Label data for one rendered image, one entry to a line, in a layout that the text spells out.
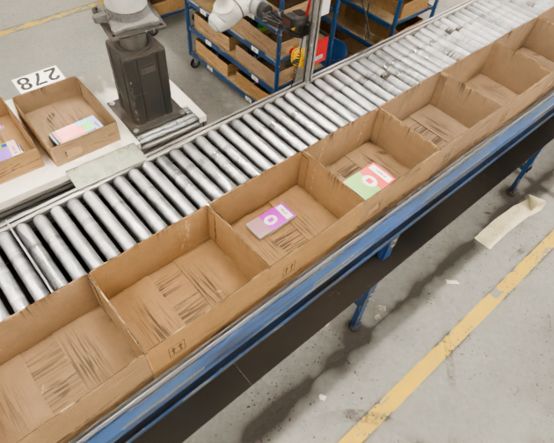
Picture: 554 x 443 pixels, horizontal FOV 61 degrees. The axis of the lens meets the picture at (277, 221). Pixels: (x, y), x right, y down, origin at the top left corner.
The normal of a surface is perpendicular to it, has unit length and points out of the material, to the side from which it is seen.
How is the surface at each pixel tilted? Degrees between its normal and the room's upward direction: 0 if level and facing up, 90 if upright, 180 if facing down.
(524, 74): 90
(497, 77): 89
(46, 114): 1
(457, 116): 89
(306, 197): 0
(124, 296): 1
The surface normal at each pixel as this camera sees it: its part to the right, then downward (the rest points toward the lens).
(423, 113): 0.07, -0.63
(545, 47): -0.76, 0.47
